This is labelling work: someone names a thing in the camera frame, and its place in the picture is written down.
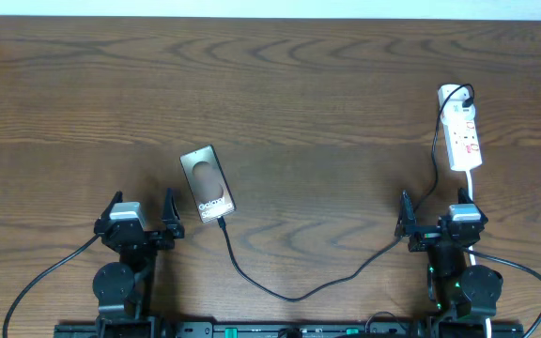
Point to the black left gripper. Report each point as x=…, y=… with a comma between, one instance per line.
x=170, y=231

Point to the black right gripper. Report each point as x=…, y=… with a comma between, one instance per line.
x=406, y=221

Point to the Galaxy S25 Ultra smartphone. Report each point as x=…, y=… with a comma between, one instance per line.
x=205, y=176

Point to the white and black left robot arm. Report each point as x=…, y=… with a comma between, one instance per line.
x=124, y=288

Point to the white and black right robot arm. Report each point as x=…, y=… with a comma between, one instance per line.
x=466, y=295

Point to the white power strip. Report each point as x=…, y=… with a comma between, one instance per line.
x=457, y=116

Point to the black mounting rail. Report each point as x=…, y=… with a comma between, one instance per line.
x=236, y=330

